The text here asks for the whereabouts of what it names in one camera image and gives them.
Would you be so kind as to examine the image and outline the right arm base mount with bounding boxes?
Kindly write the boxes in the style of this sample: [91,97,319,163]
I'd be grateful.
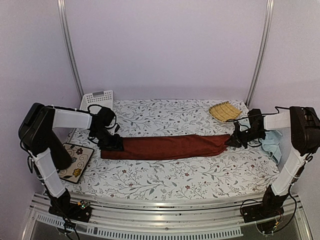
[239,199,284,223]

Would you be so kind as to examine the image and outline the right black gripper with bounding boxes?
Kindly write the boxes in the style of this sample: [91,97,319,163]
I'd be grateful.
[225,127,266,150]

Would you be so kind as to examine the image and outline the dark red towel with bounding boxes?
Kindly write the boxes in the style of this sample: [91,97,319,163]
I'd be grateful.
[100,134,231,161]

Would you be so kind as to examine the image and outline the front aluminium rail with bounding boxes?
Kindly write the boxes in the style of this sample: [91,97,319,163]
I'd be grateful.
[21,193,313,240]

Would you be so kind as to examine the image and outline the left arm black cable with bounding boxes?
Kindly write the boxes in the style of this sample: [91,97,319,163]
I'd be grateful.
[86,104,119,131]

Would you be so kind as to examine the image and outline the white perforated plastic basket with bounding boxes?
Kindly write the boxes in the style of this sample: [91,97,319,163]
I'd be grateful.
[79,90,114,111]

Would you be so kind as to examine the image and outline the aluminium frame post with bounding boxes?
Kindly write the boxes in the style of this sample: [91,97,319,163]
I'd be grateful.
[57,0,84,99]
[245,0,275,109]

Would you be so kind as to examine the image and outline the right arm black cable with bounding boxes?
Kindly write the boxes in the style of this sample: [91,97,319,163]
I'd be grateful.
[226,106,293,126]

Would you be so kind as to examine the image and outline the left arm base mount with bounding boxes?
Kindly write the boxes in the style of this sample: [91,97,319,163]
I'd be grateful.
[48,201,93,223]

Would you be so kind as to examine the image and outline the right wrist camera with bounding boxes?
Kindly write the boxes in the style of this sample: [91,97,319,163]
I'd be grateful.
[233,121,241,134]

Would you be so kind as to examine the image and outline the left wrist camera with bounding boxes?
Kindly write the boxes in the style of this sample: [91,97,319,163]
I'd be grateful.
[113,123,120,133]

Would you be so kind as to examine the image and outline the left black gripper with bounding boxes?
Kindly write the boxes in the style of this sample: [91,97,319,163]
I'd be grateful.
[91,127,125,152]

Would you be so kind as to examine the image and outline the light blue towel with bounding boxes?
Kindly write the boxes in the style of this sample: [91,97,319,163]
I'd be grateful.
[260,130,283,165]

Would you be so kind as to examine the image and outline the floral patterned table mat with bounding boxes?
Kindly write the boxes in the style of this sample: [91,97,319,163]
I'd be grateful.
[65,99,279,201]

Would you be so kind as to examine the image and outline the floral square ceramic plate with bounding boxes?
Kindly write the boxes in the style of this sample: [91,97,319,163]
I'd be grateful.
[58,143,95,184]

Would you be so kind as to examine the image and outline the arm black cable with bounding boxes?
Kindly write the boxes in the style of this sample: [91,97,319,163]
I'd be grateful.
[226,106,293,126]
[86,104,119,131]

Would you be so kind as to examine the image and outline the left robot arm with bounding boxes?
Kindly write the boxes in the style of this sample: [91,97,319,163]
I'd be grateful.
[18,102,124,217]

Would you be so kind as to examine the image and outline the woven bamboo tray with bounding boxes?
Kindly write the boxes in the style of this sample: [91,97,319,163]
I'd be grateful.
[208,101,242,123]

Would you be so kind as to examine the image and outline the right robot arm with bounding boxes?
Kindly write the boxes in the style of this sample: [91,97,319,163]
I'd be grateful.
[225,106,320,218]

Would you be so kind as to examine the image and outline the right aluminium frame post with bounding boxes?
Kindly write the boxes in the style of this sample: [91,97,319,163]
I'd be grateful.
[245,0,275,109]

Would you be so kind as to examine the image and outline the left aluminium frame post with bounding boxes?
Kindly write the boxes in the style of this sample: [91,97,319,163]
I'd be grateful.
[57,0,84,99]

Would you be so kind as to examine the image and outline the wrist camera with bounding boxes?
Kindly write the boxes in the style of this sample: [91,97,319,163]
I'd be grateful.
[233,121,241,134]
[113,123,120,133]

